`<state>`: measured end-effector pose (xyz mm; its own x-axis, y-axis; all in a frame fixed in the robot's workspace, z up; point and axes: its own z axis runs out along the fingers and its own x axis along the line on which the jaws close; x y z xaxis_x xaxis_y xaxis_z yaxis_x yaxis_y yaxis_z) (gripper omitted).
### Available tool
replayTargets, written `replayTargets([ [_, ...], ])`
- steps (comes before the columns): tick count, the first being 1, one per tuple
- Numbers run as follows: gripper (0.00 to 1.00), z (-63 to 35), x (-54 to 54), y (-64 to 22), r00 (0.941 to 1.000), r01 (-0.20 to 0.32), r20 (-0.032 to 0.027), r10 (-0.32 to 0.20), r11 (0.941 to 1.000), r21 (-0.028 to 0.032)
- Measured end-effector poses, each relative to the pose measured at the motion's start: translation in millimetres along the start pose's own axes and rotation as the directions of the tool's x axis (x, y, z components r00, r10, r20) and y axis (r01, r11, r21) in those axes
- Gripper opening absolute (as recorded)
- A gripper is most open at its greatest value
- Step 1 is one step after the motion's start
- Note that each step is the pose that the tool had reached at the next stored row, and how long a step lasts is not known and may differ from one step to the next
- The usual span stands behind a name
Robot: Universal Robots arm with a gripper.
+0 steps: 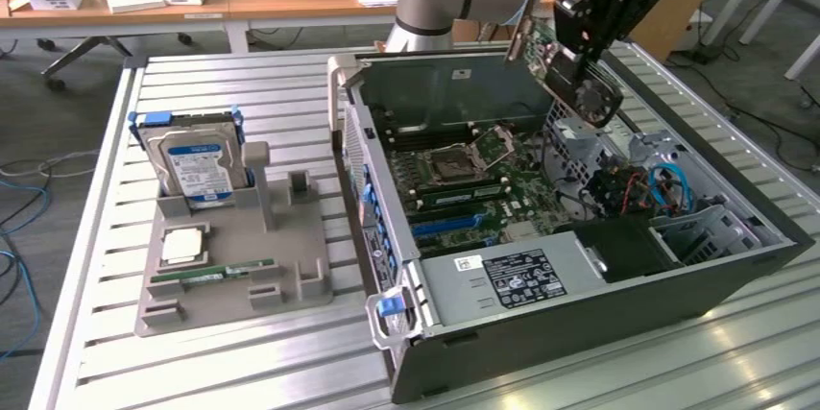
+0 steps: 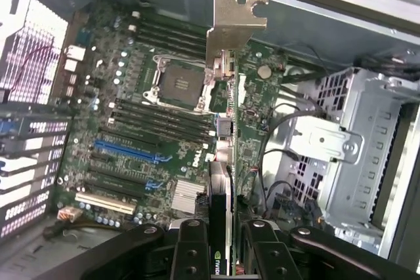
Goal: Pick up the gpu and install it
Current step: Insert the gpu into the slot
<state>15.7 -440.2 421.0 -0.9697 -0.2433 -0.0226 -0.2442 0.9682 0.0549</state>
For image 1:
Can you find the hard disk in blue caddy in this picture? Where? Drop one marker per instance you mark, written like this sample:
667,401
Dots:
195,175

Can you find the green motherboard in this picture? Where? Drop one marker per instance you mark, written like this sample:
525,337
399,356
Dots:
521,189

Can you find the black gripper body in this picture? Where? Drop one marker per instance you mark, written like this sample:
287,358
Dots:
617,2

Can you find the metal socket cover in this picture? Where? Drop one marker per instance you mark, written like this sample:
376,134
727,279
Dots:
501,128

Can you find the wooden cabinet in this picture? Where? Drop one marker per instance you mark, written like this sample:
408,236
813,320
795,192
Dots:
681,7

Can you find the metal disk bay bracket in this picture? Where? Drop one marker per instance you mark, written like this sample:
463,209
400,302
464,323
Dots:
704,232

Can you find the silver CPU chip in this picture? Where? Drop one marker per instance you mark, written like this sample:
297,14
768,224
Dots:
183,247

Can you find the black open PC case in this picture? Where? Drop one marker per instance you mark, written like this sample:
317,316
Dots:
576,333

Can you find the graphics card with black fan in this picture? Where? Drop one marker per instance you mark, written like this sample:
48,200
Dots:
601,105

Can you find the grey power supply unit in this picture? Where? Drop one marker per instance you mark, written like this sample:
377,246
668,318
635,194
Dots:
455,285

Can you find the grey parts rack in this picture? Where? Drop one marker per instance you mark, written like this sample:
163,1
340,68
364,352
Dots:
224,295

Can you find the green RAM stick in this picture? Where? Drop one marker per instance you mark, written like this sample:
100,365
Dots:
461,195
217,272

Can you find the metal disk bay cage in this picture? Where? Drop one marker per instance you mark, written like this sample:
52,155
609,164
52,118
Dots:
573,155

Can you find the small white box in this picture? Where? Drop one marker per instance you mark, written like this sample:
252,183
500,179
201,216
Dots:
699,21

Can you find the black office chair base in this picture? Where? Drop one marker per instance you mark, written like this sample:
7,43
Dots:
76,55

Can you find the silver chipset heat sink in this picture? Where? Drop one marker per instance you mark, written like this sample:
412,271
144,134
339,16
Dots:
525,233

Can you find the CPU socket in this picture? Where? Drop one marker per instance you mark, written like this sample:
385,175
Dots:
451,165

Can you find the blue case release latch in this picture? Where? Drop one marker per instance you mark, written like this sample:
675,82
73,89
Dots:
388,308

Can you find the blue expansion slot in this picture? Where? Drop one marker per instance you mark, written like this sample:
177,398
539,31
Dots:
448,226

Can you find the black power strip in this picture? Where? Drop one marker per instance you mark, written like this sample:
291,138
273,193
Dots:
701,55

